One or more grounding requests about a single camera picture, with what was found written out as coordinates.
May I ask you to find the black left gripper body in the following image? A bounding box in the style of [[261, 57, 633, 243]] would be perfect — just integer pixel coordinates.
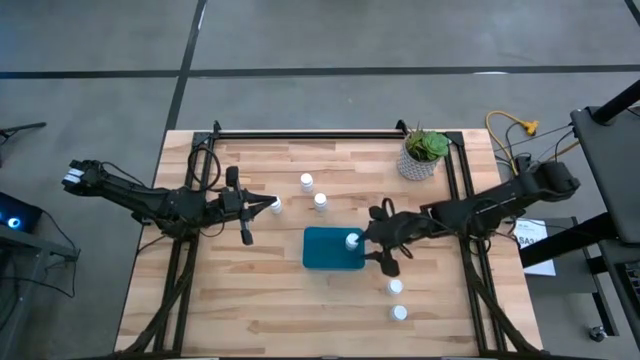
[[218, 165, 255, 247]]

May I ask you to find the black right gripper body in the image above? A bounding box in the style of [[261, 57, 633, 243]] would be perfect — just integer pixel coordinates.
[[368, 197, 437, 279]]

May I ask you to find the teal plastic basket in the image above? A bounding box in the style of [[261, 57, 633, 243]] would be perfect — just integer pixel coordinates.
[[302, 226, 367, 271]]

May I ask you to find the succulent in white patterned pot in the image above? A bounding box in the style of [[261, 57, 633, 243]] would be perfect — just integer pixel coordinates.
[[396, 122, 451, 182]]

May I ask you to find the white paper sheet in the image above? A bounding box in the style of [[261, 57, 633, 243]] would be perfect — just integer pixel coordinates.
[[512, 218, 557, 277]]

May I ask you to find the black metal stand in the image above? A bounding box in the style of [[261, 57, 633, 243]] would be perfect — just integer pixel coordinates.
[[0, 224, 81, 360]]

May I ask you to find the black equipment cart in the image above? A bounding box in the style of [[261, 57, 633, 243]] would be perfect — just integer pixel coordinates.
[[518, 78, 640, 360]]

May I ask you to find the black device with blue light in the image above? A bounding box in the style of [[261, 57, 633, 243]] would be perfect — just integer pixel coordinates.
[[0, 191, 44, 234]]

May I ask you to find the black tripod leg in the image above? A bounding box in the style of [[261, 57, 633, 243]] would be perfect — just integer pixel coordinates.
[[0, 121, 48, 169]]

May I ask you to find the black looped gripper cable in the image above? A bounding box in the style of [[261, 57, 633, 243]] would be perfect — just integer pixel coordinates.
[[187, 143, 224, 194]]

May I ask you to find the black aluminium frame side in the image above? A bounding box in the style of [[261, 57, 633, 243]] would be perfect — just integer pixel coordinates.
[[115, 130, 221, 359], [442, 128, 546, 359]]

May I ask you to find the black aluminium table frame rail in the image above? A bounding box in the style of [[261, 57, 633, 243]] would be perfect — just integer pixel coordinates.
[[192, 128, 466, 142]]

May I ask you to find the yellow extension cable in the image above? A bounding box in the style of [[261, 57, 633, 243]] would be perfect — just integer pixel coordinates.
[[484, 109, 541, 176]]

